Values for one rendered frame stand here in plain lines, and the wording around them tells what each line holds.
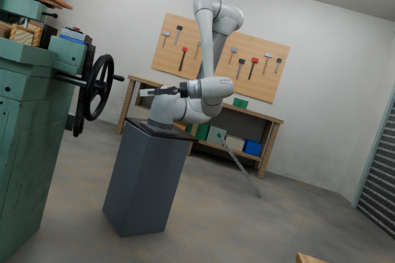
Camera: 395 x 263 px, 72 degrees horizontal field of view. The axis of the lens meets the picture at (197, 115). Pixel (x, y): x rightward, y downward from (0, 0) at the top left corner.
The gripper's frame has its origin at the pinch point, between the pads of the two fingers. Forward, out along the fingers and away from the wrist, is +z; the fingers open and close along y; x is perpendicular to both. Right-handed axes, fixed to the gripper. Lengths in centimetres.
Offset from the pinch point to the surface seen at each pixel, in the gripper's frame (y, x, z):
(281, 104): -290, 36, -168
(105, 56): 17.4, -15.2, 11.4
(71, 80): 13.3, -7.2, 27.1
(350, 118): -275, 63, -269
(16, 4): 15, -37, 44
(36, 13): 15, -33, 37
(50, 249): 3, 71, 50
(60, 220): -22, 68, 56
